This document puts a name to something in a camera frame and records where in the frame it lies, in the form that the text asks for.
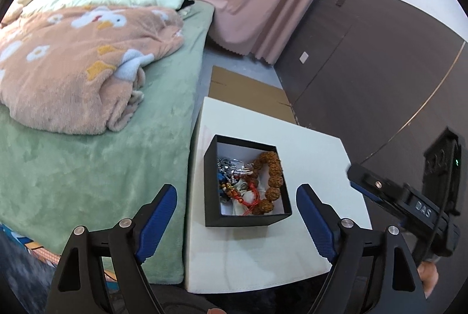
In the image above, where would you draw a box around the black jewelry box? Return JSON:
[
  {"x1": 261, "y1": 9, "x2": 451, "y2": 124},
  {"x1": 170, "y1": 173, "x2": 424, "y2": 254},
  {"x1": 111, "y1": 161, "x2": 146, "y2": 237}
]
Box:
[{"x1": 204, "y1": 134, "x2": 293, "y2": 228}]

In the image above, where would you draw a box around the flat cardboard sheet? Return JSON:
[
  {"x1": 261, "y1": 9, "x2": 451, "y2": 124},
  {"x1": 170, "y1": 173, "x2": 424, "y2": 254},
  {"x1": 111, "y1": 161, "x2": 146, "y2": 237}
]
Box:
[{"x1": 208, "y1": 65, "x2": 298, "y2": 125}]

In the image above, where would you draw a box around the brown bead bracelet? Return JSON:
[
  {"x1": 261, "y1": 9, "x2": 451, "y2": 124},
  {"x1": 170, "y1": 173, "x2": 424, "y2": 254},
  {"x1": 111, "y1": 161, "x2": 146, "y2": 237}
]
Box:
[{"x1": 252, "y1": 151, "x2": 283, "y2": 216}]

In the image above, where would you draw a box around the dark cloth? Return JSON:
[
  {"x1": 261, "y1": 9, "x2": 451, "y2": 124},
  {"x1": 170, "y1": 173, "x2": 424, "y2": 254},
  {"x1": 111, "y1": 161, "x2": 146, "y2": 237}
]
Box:
[{"x1": 152, "y1": 281, "x2": 331, "y2": 314}]

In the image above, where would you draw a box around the blue flower beaded ornament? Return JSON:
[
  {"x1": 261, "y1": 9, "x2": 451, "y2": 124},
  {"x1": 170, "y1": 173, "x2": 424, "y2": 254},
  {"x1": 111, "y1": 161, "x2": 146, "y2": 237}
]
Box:
[{"x1": 217, "y1": 171, "x2": 229, "y2": 198}]

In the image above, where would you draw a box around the silver chain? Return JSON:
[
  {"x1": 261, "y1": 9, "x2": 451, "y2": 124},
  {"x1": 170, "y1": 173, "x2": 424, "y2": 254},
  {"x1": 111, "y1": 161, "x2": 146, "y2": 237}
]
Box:
[{"x1": 217, "y1": 157, "x2": 255, "y2": 179}]

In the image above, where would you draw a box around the peach printed blanket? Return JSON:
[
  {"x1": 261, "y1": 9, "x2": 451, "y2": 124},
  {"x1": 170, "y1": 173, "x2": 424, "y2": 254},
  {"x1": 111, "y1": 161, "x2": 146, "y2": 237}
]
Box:
[{"x1": 0, "y1": 5, "x2": 185, "y2": 136}]

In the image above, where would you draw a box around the red cord bracelet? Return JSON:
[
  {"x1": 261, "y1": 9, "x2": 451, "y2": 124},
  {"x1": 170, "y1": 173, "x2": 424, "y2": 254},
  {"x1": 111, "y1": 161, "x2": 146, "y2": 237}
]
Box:
[{"x1": 234, "y1": 180, "x2": 266, "y2": 216}]

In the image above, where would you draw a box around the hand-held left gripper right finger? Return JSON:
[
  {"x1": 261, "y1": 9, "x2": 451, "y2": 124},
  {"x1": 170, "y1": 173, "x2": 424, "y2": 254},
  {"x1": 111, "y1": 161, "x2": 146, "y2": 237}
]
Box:
[{"x1": 296, "y1": 184, "x2": 428, "y2": 314}]

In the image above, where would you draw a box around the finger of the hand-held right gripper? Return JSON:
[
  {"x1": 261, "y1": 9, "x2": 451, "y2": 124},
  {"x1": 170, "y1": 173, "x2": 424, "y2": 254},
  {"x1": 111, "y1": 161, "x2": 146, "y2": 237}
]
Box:
[
  {"x1": 347, "y1": 163, "x2": 410, "y2": 207},
  {"x1": 350, "y1": 181, "x2": 405, "y2": 224}
]

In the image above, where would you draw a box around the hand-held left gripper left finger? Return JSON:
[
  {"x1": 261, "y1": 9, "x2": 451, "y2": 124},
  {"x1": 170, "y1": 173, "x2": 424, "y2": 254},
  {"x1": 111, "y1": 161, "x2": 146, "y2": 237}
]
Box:
[{"x1": 46, "y1": 184, "x2": 178, "y2": 314}]

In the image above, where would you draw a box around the patterned mattress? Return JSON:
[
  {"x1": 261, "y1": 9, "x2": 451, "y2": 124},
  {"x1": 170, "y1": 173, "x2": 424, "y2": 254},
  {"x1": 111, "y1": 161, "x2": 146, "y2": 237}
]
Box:
[{"x1": 0, "y1": 221, "x2": 121, "y2": 286}]

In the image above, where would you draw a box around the person's right hand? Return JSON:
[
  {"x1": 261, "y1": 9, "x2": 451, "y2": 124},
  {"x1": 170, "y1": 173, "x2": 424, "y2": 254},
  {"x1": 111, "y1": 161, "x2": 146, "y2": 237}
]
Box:
[{"x1": 417, "y1": 260, "x2": 439, "y2": 300}]

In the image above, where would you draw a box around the dark fuzzy rug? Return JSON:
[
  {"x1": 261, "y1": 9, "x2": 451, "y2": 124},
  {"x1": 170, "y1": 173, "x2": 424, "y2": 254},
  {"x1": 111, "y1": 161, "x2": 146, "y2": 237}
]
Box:
[{"x1": 0, "y1": 226, "x2": 59, "y2": 314}]

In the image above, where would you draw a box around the green bed sheet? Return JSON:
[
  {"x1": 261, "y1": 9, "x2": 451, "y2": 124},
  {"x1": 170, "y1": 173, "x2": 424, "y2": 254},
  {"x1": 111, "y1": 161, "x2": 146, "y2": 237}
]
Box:
[{"x1": 0, "y1": 1, "x2": 215, "y2": 286}]

